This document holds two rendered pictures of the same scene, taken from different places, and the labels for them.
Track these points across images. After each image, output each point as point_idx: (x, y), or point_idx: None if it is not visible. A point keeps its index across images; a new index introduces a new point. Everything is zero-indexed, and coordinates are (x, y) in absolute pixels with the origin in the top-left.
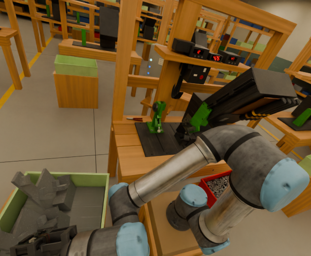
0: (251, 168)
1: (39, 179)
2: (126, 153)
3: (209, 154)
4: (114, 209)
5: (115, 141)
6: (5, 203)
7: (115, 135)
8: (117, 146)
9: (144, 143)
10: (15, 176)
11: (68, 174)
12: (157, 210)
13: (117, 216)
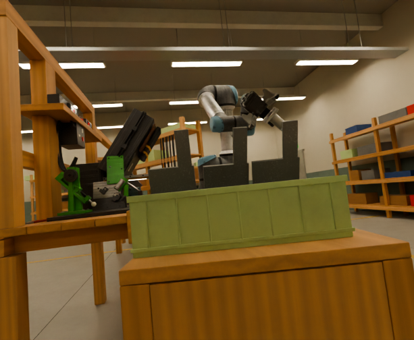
0: (225, 89)
1: (167, 167)
2: (113, 216)
3: (213, 95)
4: (227, 117)
5: (77, 225)
6: (152, 266)
7: (64, 222)
8: (94, 219)
9: (105, 211)
10: (180, 129)
11: (150, 193)
12: None
13: (232, 116)
